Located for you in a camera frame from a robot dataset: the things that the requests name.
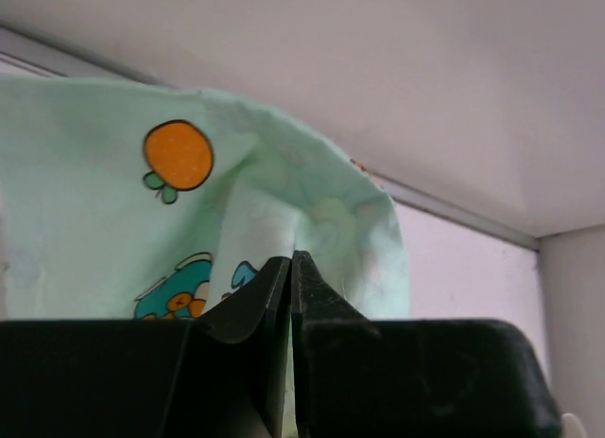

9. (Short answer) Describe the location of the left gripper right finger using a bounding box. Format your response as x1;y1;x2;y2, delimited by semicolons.
291;252;562;437

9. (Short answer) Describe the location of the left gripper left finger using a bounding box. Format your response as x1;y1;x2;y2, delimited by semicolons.
1;257;289;437

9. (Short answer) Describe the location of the green cartoon print cloth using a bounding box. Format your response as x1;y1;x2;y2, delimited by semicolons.
1;75;410;320

